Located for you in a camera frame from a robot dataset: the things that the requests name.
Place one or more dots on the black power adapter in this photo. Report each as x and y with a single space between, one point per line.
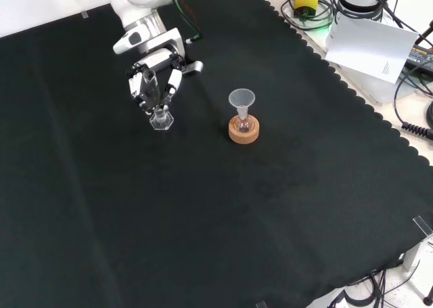
421 55

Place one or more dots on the clear cloth clip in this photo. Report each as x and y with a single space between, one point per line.
85 15
260 304
423 225

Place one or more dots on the round-bottom glass flask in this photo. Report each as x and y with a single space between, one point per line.
244 125

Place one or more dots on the white paper sheet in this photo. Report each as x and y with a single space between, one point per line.
365 47

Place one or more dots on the clear graduated cylinder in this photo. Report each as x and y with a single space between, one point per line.
161 120

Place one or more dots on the yellow stop button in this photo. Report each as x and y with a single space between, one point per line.
306 1

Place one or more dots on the clear plastic funnel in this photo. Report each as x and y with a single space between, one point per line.
241 98

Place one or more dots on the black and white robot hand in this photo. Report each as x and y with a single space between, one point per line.
159 57

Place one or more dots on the black bench cloth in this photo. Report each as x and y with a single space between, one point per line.
169 203

